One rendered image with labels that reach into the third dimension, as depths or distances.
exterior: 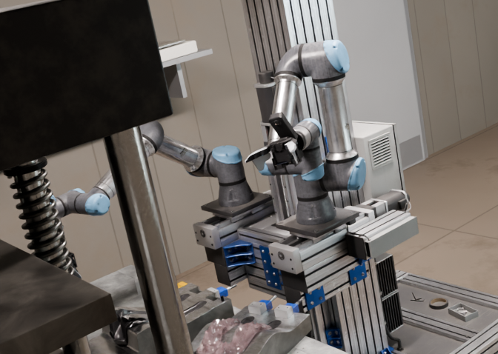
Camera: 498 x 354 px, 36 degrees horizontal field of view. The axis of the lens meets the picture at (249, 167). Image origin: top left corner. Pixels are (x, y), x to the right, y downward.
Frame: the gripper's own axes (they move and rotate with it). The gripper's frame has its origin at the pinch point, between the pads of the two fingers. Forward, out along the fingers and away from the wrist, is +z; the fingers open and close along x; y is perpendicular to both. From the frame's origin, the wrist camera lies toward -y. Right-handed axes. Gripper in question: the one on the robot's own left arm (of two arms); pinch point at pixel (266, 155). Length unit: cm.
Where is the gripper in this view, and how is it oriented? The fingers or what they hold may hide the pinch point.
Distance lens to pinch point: 220.9
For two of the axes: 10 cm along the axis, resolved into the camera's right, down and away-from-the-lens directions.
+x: -8.5, 1.8, 4.9
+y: 3.1, 9.3, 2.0
